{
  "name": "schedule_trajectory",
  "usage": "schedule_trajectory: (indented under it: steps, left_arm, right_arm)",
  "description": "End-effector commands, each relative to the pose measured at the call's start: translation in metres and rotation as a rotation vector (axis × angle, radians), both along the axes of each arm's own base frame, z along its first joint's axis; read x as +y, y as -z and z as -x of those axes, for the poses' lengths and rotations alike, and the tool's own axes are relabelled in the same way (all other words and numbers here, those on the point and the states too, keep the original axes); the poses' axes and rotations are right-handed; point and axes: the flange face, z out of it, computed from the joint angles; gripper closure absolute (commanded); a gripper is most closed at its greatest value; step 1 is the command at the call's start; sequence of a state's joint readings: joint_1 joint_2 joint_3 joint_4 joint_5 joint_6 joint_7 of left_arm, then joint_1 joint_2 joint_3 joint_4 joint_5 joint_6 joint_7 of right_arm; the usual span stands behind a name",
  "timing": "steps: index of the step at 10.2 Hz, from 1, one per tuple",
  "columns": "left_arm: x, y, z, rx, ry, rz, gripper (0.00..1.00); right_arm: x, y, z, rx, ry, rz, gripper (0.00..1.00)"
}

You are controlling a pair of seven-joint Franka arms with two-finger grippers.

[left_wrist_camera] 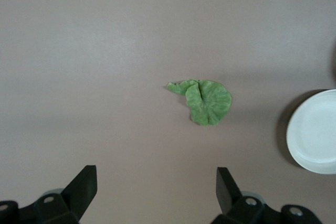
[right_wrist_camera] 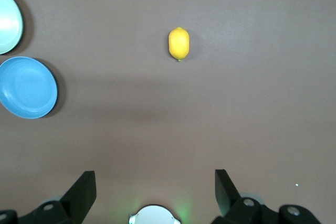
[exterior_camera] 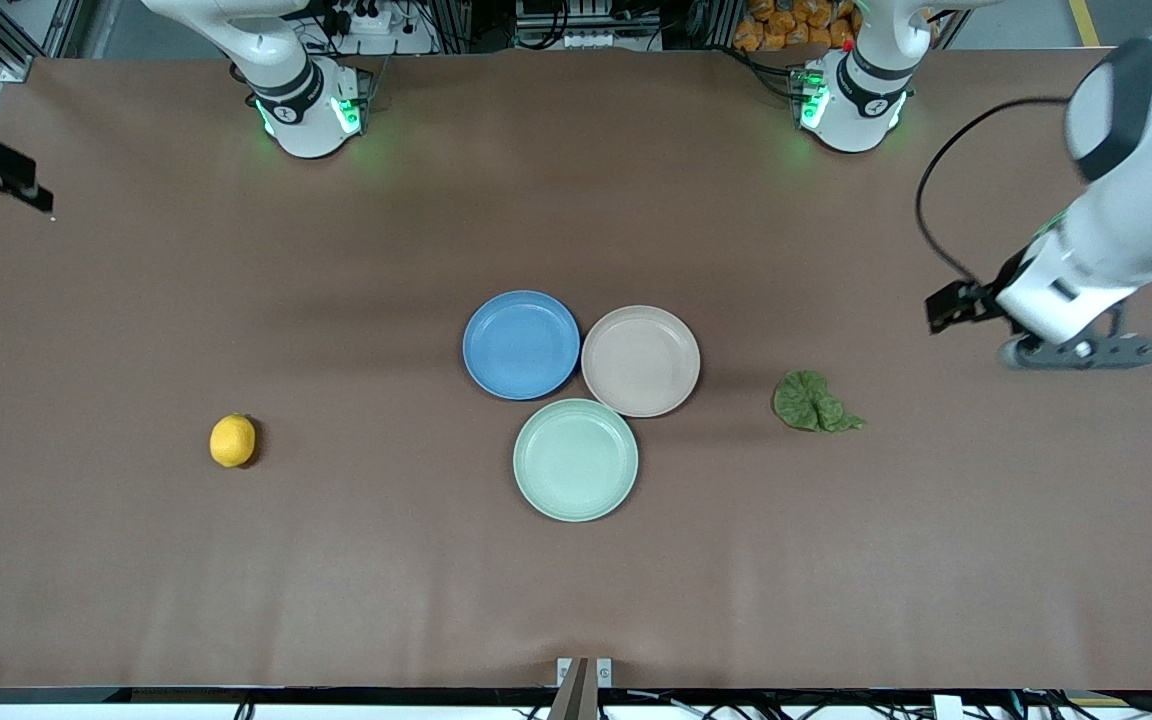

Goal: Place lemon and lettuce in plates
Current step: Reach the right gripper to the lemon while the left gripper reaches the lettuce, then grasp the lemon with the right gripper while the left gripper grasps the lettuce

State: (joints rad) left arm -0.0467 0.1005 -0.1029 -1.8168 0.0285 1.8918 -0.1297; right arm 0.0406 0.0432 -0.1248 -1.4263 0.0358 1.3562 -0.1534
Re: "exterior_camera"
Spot green lettuce leaf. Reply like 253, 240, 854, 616
772, 370, 867, 434

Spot yellow lemon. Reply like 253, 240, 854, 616
209, 413, 258, 469

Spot pale beige plate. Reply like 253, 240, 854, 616
581, 305, 702, 419

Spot bag of oranges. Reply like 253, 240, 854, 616
733, 0, 862, 53

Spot white power strip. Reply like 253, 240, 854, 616
321, 0, 437, 56

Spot mint green plate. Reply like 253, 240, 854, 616
513, 398, 640, 523

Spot blue plate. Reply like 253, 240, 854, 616
462, 290, 582, 402

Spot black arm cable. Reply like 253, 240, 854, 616
915, 95, 1073, 287

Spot camera mount post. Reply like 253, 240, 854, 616
548, 657, 613, 720

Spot black table edge rail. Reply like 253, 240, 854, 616
0, 686, 1152, 707

